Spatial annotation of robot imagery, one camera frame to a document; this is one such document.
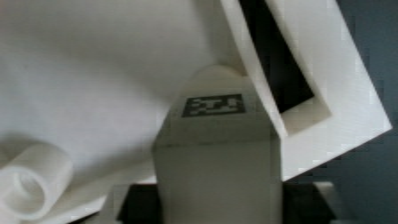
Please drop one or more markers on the white right obstacle block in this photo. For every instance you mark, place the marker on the white right obstacle block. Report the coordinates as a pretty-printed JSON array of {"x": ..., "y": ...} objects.
[{"x": 340, "y": 119}]

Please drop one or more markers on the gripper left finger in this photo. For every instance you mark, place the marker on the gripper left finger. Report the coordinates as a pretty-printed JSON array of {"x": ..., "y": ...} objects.
[{"x": 132, "y": 206}]

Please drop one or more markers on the white square tabletop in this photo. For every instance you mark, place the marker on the white square tabletop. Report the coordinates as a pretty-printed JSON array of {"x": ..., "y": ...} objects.
[{"x": 98, "y": 56}]

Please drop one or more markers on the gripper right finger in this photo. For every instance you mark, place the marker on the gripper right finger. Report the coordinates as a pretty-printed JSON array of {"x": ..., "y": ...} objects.
[{"x": 311, "y": 204}]

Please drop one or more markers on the white leg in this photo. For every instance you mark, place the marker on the white leg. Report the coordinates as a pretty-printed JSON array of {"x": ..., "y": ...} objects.
[{"x": 217, "y": 154}]

